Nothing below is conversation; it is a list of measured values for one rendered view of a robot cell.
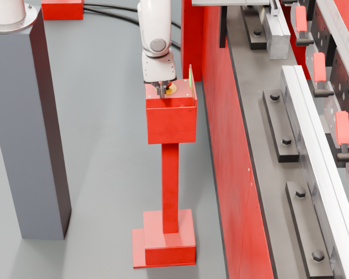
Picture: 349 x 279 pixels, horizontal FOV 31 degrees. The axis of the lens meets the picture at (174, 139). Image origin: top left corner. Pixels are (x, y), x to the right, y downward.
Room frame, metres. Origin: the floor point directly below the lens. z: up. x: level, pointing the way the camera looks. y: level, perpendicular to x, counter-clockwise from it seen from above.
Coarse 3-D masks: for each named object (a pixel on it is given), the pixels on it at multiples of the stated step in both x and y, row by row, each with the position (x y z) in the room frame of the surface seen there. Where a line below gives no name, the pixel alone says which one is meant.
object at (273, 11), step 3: (270, 0) 1.94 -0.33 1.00; (273, 0) 1.95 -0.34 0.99; (276, 0) 1.94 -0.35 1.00; (270, 3) 1.91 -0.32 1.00; (273, 3) 1.93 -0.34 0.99; (276, 3) 1.91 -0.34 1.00; (270, 6) 1.91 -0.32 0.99; (273, 6) 1.89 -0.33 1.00; (276, 6) 1.91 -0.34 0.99; (279, 6) 1.89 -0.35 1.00; (270, 9) 1.90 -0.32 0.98; (273, 9) 1.89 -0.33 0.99; (276, 9) 1.89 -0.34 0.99; (279, 9) 1.89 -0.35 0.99; (270, 12) 1.89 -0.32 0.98; (273, 12) 1.89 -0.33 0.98; (276, 12) 1.89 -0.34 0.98; (279, 12) 1.89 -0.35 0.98
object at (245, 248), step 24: (216, 24) 2.28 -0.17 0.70; (216, 48) 2.24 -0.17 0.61; (216, 72) 2.19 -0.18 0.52; (216, 96) 2.14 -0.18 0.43; (216, 120) 2.09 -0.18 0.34; (240, 120) 1.52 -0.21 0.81; (216, 144) 2.05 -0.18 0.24; (240, 144) 1.48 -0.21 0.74; (216, 168) 2.00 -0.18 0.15; (240, 168) 1.44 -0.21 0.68; (216, 192) 1.97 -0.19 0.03; (240, 192) 1.40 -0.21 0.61; (240, 216) 1.36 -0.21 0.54; (240, 240) 1.32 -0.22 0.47; (264, 240) 1.03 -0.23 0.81; (240, 264) 1.28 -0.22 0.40; (264, 264) 1.00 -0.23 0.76
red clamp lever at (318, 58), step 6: (318, 54) 1.12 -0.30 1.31; (318, 60) 1.11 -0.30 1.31; (324, 60) 1.11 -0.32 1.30; (318, 66) 1.10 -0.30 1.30; (324, 66) 1.10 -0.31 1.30; (318, 72) 1.09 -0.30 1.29; (324, 72) 1.09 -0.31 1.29; (318, 78) 1.08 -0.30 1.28; (324, 78) 1.08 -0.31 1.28; (318, 84) 1.07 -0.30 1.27; (318, 90) 1.06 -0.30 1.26; (324, 90) 1.06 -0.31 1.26; (318, 96) 1.05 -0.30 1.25; (324, 96) 1.05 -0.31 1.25
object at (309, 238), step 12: (288, 192) 1.12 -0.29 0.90; (300, 204) 1.07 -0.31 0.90; (312, 204) 1.07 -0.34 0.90; (300, 216) 1.03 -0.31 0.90; (312, 216) 1.03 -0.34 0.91; (300, 228) 0.99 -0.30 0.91; (312, 228) 0.99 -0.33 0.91; (300, 240) 0.96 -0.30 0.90; (312, 240) 0.96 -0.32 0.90; (324, 252) 0.92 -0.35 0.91; (312, 264) 0.89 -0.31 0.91; (324, 264) 0.89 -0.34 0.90; (312, 276) 0.85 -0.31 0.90; (324, 276) 0.85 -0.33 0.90
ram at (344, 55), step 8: (320, 0) 1.28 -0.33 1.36; (336, 0) 1.17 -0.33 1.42; (344, 0) 1.12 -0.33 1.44; (336, 8) 1.16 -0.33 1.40; (344, 8) 1.11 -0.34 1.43; (328, 16) 1.20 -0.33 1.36; (344, 16) 1.10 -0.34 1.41; (328, 24) 1.19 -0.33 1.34; (344, 24) 1.09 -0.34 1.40; (336, 32) 1.13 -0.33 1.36; (336, 40) 1.12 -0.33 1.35; (344, 48) 1.07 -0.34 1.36; (344, 56) 1.06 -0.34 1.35
